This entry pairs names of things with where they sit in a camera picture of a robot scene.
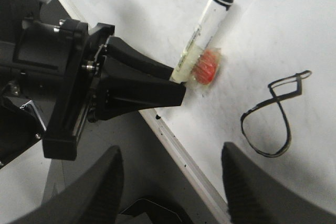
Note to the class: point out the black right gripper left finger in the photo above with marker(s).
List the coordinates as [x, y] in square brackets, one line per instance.
[93, 198]

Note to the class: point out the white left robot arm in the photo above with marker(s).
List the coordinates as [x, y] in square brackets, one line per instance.
[56, 77]

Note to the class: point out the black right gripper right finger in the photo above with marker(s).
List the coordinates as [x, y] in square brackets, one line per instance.
[255, 197]

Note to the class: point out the white whiteboard with aluminium frame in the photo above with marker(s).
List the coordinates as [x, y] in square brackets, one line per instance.
[273, 96]

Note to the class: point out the red magnet taped to marker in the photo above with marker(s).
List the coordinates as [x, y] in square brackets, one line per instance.
[206, 66]

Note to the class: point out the white black whiteboard marker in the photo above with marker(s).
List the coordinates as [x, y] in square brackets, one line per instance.
[212, 16]

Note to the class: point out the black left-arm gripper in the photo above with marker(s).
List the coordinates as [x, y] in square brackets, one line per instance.
[47, 73]

